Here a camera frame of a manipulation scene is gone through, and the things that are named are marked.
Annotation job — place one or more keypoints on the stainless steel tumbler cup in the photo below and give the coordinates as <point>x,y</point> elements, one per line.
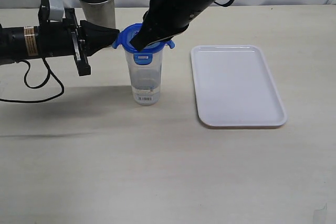
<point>99,12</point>

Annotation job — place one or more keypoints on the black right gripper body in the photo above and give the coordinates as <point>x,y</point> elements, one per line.
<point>174,15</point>

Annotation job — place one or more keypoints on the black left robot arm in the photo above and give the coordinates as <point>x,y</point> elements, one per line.
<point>19,43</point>

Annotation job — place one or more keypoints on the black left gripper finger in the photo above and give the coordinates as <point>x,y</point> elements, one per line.
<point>94,37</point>

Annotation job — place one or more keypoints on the tall clear plastic container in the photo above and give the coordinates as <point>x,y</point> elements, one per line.
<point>145,76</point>

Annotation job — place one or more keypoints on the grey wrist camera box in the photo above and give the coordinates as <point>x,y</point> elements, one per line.
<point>51,10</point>

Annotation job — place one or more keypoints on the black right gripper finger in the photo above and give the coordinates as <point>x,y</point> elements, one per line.
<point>149,34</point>

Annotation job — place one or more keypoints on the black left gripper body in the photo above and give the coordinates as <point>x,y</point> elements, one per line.
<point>63,38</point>

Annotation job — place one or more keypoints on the white rectangular tray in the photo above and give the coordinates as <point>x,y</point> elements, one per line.
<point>234,88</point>

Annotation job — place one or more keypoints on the blue plastic container lid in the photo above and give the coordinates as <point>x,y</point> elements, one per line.
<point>126,37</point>

